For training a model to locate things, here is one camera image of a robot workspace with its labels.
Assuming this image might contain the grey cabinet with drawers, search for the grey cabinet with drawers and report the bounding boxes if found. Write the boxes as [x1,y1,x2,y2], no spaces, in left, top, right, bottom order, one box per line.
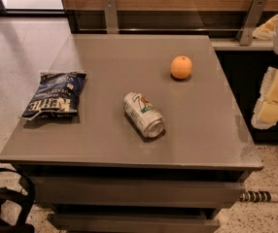
[0,35,262,233]

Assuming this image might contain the silver 7up soda can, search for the silver 7up soda can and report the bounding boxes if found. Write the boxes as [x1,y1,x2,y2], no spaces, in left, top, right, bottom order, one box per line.
[122,92,164,138]

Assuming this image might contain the metal wall bracket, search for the metal wall bracket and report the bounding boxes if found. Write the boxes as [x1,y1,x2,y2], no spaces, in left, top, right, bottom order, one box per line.
[236,0,267,46]
[103,0,119,34]

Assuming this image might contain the black bag with strap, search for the black bag with strap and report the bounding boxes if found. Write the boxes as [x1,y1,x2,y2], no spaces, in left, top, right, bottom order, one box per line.
[0,168,35,233]

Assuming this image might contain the blue kettle chips bag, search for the blue kettle chips bag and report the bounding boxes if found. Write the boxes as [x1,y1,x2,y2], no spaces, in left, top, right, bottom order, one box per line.
[21,72,87,120]

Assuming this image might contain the orange fruit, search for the orange fruit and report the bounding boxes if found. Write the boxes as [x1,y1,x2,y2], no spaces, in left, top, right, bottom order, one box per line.
[170,55,192,80]

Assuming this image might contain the left metal wall bracket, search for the left metal wall bracket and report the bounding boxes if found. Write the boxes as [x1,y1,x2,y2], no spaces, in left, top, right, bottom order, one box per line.
[103,0,119,34]

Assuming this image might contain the right metal wall bracket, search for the right metal wall bracket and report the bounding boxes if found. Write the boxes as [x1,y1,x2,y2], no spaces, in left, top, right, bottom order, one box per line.
[236,0,267,46]

